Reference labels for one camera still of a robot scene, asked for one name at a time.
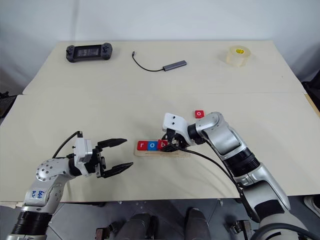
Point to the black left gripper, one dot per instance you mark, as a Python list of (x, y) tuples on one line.
[(100, 162)]

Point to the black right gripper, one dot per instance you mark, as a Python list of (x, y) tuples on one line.
[(178, 140)]

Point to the red letter b block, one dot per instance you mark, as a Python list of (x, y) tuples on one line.
[(163, 144)]

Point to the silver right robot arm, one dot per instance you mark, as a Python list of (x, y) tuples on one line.
[(240, 155)]

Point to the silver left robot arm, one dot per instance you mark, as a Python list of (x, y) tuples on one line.
[(50, 175)]

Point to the blue letter o block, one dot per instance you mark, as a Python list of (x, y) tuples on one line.
[(152, 146)]

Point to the wooden letter tray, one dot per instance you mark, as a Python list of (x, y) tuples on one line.
[(152, 153)]

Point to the red letter r block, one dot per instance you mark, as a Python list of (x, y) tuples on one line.
[(142, 145)]

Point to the red letter o block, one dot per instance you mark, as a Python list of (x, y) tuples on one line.
[(199, 113)]

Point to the dark rounded shape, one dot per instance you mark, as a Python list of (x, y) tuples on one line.
[(137, 227), (197, 225)]

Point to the black handheld game console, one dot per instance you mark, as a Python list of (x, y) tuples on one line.
[(87, 52)]

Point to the clear packing tape roll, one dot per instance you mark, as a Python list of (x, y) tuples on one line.
[(237, 56)]

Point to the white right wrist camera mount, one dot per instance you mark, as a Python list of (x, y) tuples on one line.
[(175, 122)]

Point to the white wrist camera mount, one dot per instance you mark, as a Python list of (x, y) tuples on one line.
[(175, 122), (83, 152)]

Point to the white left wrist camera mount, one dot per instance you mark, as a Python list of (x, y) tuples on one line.
[(83, 152)]

